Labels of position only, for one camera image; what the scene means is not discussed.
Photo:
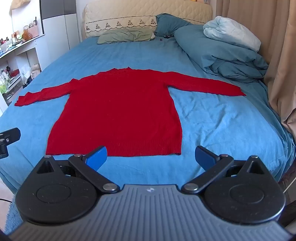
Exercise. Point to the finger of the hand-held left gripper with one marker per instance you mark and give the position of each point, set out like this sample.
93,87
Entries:
10,135

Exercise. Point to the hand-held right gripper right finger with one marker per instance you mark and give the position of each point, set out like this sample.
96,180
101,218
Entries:
204,158

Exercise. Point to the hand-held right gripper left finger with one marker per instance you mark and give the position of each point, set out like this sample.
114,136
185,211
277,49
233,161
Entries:
97,158

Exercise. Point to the white shelf unit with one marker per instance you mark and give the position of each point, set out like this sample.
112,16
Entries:
20,53

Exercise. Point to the orange plush toy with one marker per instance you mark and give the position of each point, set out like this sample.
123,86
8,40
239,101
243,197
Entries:
27,35

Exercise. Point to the white wardrobe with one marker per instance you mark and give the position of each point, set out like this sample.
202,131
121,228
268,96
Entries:
57,34

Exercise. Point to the red knit sweater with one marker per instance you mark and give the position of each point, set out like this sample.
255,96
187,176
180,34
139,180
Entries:
120,109

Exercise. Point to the cream quilted headboard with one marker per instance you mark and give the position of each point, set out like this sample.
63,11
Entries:
161,10

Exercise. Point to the green pillow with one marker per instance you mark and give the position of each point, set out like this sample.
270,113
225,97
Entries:
126,35

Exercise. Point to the teal bolster pillow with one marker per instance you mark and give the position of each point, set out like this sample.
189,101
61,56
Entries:
222,55

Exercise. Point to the cream embroidered pillow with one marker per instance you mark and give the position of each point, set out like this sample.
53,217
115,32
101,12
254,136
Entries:
120,25

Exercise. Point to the blue bed sheet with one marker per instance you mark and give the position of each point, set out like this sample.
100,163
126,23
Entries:
217,120

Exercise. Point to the light blue blanket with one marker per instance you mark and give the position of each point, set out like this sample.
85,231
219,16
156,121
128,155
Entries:
231,31

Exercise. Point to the white plastic bag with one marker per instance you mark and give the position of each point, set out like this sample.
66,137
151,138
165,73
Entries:
31,71

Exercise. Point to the small dark object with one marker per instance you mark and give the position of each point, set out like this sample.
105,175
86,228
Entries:
166,36

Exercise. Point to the beige curtain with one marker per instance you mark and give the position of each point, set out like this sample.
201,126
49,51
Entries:
277,46

